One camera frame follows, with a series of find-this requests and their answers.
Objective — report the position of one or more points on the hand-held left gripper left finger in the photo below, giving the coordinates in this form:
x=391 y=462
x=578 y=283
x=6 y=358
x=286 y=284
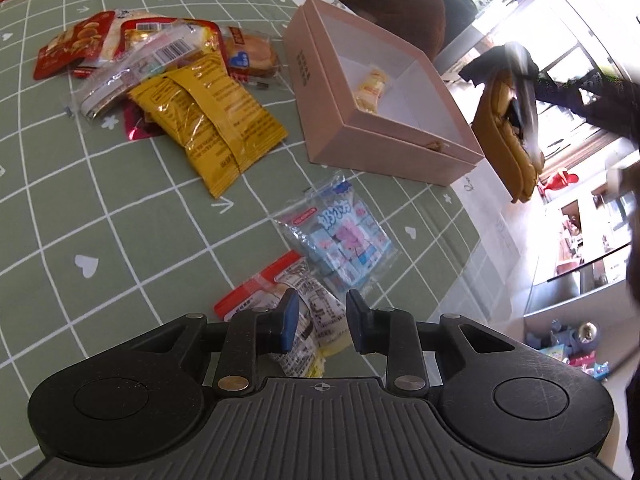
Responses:
x=290 y=321

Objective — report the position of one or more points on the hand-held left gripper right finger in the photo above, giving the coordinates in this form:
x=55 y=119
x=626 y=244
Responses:
x=356 y=321

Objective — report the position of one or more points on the white red-edged snack packet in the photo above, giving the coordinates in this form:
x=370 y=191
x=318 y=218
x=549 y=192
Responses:
x=310 y=280

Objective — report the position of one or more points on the blue cartoon snack packet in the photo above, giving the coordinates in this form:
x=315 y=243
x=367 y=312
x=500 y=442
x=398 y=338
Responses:
x=342 y=235

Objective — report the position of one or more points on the pink cardboard box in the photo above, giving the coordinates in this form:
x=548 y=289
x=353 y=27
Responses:
x=325 y=110

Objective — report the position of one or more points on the yellow foil snack packet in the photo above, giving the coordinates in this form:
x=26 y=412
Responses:
x=210 y=115

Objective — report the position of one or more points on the small yellow candy packet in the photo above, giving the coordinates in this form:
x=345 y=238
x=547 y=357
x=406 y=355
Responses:
x=371 y=90

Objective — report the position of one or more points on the white rice cracker packet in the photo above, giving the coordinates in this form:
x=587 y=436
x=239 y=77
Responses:
x=150 y=27

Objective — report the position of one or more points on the red chip packet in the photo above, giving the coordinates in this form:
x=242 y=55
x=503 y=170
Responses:
x=70 y=42

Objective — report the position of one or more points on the green checked tablecloth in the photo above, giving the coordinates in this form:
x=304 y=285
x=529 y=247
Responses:
x=100 y=240

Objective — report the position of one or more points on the pile of colourful toys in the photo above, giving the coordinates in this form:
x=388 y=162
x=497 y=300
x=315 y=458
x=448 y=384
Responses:
x=570 y=345

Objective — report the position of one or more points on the tan leather chair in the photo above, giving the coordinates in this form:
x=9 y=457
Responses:
x=505 y=135

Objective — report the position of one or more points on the small red ornament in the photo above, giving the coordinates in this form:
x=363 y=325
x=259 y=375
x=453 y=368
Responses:
x=557 y=181

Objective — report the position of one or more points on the red shiny foil packet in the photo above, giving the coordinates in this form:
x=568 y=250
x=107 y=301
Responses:
x=137 y=127

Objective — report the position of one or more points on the brown bun snack packet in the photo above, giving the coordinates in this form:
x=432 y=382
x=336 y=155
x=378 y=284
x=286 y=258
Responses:
x=257 y=52

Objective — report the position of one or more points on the clear barcode snack packet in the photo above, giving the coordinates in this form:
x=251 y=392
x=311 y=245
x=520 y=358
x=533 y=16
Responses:
x=125 y=72

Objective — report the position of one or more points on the brown upholstered chair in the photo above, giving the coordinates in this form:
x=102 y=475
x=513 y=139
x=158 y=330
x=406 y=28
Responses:
x=395 y=5

